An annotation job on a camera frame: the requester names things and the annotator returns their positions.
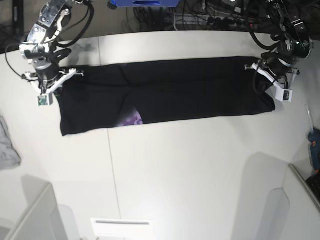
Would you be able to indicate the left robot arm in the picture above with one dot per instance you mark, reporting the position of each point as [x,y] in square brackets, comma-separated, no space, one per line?
[292,42]

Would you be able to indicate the blue box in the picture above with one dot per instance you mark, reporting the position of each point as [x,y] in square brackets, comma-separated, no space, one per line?
[145,3]

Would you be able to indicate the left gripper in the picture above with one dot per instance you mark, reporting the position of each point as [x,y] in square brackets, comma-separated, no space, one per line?
[272,72]

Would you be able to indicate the black keyboard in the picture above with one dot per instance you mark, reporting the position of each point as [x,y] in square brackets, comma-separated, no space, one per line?
[314,184]

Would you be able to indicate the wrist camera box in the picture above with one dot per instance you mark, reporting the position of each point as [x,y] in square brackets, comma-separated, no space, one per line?
[283,95]
[44,99]

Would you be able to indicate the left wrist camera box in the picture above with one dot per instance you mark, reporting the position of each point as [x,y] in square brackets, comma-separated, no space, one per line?
[283,95]

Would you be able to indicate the black T-shirt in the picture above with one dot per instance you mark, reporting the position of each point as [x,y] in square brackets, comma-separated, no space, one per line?
[152,92]

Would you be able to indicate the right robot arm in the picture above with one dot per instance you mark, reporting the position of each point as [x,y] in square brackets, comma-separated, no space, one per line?
[42,48]

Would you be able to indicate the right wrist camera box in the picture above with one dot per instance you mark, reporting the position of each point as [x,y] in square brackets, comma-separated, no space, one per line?
[44,99]

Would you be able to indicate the grey cloth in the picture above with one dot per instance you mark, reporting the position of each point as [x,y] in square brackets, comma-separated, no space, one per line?
[9,157]

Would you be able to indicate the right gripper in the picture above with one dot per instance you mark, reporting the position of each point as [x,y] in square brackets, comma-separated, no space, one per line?
[49,76]

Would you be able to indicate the blue glue gun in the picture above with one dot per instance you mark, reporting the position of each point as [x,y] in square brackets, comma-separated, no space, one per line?
[314,140]

